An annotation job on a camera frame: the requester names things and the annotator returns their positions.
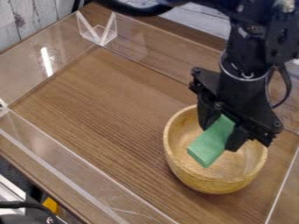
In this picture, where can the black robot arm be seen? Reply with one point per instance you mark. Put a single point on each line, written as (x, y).
(264, 42)

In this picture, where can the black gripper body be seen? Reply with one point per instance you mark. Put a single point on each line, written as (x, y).
(246, 106)

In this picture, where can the green rectangular block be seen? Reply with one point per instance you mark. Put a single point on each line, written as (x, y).
(209, 145)

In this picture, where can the black device bottom left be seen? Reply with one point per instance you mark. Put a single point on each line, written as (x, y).
(29, 211)

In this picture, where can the clear acrylic front wall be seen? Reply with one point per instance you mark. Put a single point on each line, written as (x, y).
(79, 185)

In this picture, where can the brown wooden bowl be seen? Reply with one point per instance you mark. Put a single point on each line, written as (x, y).
(233, 171)

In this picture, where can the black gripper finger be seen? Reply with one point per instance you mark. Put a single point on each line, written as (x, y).
(209, 109)
(237, 139)

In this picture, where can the clear acrylic corner bracket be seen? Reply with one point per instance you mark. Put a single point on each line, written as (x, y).
(99, 34)

